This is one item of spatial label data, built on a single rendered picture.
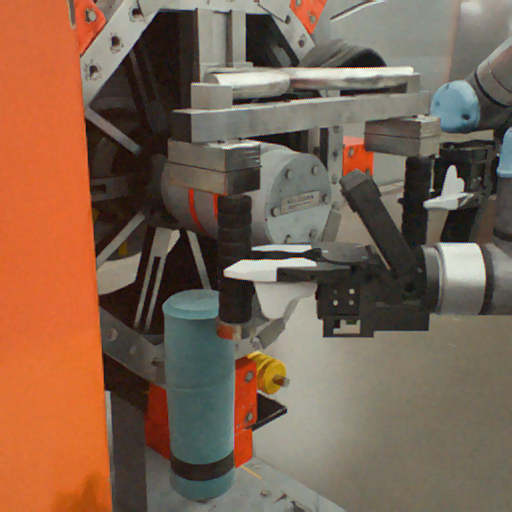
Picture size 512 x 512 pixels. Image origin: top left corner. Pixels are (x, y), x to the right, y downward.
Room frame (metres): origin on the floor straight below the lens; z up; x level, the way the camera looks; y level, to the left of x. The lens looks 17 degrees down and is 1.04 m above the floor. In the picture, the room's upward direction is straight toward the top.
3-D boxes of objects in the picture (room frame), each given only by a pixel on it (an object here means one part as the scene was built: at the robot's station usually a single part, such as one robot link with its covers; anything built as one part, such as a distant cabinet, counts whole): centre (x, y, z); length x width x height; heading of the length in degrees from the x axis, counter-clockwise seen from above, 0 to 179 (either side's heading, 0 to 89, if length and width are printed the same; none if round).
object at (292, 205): (0.90, 0.02, 0.85); 0.21 x 0.14 x 0.14; 45
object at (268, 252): (0.70, -0.01, 0.80); 0.09 x 0.03 x 0.06; 82
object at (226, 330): (0.67, 0.02, 0.83); 0.04 x 0.04 x 0.16
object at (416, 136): (0.93, -0.19, 0.93); 0.09 x 0.05 x 0.05; 45
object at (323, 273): (0.64, -0.06, 0.83); 0.09 x 0.05 x 0.02; 98
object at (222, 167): (0.69, 0.05, 0.93); 0.09 x 0.05 x 0.05; 45
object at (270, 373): (1.11, 0.06, 0.51); 0.29 x 0.06 x 0.06; 45
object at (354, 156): (1.18, -0.15, 0.85); 0.09 x 0.08 x 0.07; 135
